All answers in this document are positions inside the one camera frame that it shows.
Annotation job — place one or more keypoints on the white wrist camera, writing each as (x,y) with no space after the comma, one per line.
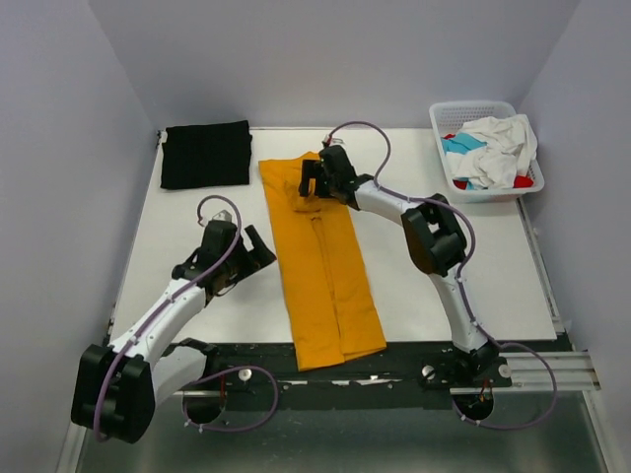
(223,216)
(330,140)

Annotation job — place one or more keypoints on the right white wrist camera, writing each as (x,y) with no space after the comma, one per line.
(330,140)

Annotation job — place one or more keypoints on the white t shirt in basket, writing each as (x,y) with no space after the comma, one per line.
(513,135)

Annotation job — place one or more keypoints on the orange t shirt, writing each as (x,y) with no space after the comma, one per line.
(326,289)

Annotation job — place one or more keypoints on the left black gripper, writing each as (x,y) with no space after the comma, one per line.
(260,255)

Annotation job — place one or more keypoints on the blue cloth in basket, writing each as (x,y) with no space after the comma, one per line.
(462,155)

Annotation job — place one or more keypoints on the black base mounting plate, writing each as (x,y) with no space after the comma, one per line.
(403,375)

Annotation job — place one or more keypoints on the white plastic basket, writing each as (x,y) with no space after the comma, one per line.
(448,117)

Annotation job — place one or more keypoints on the folded black t shirt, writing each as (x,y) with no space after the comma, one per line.
(210,155)

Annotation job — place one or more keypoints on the red cloth in basket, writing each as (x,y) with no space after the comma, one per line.
(502,171)

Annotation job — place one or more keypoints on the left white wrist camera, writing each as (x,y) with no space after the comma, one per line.
(223,216)

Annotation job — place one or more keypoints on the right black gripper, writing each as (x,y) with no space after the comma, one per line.
(310,169)

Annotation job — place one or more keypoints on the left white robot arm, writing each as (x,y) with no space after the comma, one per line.
(120,385)

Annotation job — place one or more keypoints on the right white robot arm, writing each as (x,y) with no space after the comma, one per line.
(435,242)

